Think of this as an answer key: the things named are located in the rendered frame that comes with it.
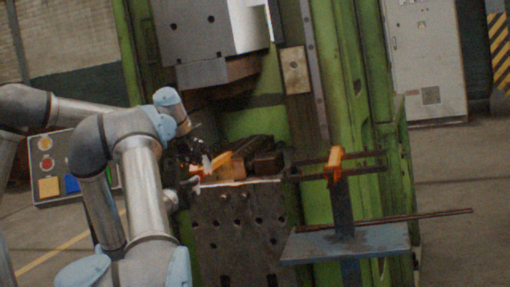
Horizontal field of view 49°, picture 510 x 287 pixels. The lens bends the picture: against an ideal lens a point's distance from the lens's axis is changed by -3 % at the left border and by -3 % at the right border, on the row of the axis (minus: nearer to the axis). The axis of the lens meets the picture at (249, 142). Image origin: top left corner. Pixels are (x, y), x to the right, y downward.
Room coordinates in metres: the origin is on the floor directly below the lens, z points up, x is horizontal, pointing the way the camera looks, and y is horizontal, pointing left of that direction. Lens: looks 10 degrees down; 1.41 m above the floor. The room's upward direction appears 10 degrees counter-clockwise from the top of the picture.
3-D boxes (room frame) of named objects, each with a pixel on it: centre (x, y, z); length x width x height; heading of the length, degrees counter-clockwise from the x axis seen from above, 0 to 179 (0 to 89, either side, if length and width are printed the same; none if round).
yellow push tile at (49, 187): (2.07, 0.77, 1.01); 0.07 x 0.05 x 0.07; 95
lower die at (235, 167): (2.29, 0.06, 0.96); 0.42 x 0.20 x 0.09; 160
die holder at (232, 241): (2.28, 0.00, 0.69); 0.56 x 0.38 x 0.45; 160
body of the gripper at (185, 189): (1.70, 0.25, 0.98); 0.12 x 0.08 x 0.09; 160
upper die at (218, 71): (2.29, 0.06, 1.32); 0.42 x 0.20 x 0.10; 160
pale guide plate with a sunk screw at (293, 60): (2.11, -0.21, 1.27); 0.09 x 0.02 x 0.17; 70
